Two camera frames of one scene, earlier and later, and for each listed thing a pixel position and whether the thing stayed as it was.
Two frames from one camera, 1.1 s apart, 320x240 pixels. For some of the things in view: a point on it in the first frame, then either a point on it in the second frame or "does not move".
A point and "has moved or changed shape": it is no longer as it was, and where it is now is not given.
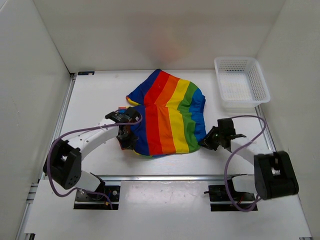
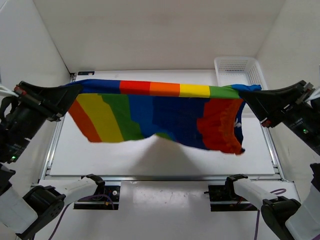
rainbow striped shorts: [173, 114] has moved or changed shape
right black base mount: [245, 200] does not move
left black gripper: [132, 141] -> [51, 101]
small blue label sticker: [90, 73] does not move
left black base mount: [85, 201] does not move
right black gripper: [207, 142] -> [271, 103]
